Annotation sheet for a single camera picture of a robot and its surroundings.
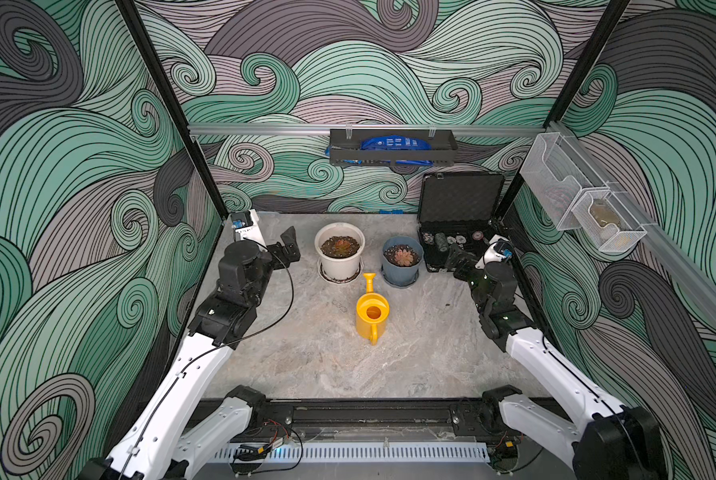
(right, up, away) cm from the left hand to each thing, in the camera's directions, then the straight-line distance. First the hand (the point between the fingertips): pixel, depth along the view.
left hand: (276, 229), depth 68 cm
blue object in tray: (+32, +28, +24) cm, 49 cm away
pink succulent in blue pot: (+35, -9, +26) cm, 44 cm away
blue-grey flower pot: (+34, -15, +29) cm, 47 cm away
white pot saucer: (+14, -17, +32) cm, 39 cm away
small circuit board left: (-7, -55, +1) cm, 55 cm away
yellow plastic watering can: (+24, -23, +13) cm, 35 cm away
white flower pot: (+14, -13, +31) cm, 36 cm away
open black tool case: (+57, +9, +42) cm, 71 cm away
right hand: (+52, -6, +12) cm, 53 cm away
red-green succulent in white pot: (+14, -5, +29) cm, 33 cm away
